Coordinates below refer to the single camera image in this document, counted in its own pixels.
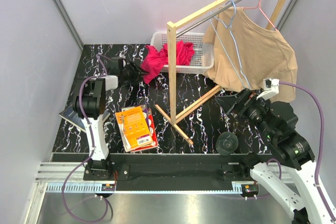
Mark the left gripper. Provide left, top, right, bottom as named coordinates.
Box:
left=120, top=60, right=148, bottom=85

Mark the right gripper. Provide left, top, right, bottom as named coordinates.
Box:
left=214, top=87, right=277, bottom=140

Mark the red t shirt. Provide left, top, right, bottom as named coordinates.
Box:
left=141, top=41, right=195, bottom=84

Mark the beige t shirt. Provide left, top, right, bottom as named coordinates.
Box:
left=203, top=7, right=298, bottom=92

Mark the blue wire hanger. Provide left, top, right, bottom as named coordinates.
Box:
left=208, top=0, right=251, bottom=90

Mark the pink wire hanger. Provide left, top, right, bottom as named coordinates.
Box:
left=243, top=0, right=277, bottom=30

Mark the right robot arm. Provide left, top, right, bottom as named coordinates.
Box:
left=229, top=89, right=335, bottom=223

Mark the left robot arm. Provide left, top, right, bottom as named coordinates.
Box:
left=72, top=54, right=148, bottom=180

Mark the purple book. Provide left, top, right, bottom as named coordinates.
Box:
left=139, top=104, right=153, bottom=136

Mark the black cylindrical cup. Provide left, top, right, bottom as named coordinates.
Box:
left=215, top=132, right=239, bottom=156

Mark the white plastic basket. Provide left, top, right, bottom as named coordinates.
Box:
left=150, top=31, right=214, bottom=74

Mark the wooden clothes rack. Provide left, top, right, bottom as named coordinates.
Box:
left=154, top=0, right=301, bottom=146

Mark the orange book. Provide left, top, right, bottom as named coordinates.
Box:
left=115, top=106, right=153, bottom=152

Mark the dark blue book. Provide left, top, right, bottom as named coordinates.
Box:
left=58, top=106, right=111, bottom=133

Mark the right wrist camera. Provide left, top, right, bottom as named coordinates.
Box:
left=257, top=78, right=279, bottom=100

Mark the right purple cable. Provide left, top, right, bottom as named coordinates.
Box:
left=278, top=81, right=336, bottom=209

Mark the purple cable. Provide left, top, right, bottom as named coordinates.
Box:
left=278, top=81, right=336, bottom=209
left=60, top=53, right=116, bottom=222

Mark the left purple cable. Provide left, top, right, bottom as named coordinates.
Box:
left=60, top=53, right=116, bottom=222

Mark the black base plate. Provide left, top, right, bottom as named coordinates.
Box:
left=51, top=152, right=281, bottom=192

